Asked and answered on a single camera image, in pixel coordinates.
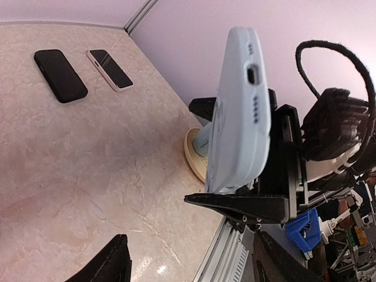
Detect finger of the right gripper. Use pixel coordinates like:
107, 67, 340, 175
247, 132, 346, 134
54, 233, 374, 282
188, 97, 217, 121

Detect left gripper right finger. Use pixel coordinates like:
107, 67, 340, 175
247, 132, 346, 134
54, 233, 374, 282
255, 230, 323, 282

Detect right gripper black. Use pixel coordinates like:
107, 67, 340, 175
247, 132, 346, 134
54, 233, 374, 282
184, 89, 308, 223

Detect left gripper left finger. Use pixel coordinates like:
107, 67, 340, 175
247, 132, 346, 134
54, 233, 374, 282
66, 234, 132, 282

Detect light blue phone case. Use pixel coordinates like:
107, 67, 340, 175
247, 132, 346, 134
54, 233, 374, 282
205, 26, 271, 194

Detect dark phone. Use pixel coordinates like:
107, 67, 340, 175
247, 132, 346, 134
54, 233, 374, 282
87, 49, 134, 92

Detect black phone case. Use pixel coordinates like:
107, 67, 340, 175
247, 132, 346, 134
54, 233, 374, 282
33, 49, 88, 103

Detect light blue mug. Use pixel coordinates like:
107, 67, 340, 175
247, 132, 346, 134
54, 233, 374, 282
192, 122, 212, 157

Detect blue plastic part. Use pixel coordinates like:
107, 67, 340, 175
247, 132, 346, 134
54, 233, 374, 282
286, 209, 322, 260

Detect beige plate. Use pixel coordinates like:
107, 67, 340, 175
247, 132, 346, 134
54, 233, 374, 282
183, 127, 207, 183

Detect front aluminium rail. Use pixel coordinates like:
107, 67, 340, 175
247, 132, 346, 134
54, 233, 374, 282
193, 218, 255, 282

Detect right aluminium frame post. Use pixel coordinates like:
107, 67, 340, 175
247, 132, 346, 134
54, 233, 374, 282
123, 0, 159, 36

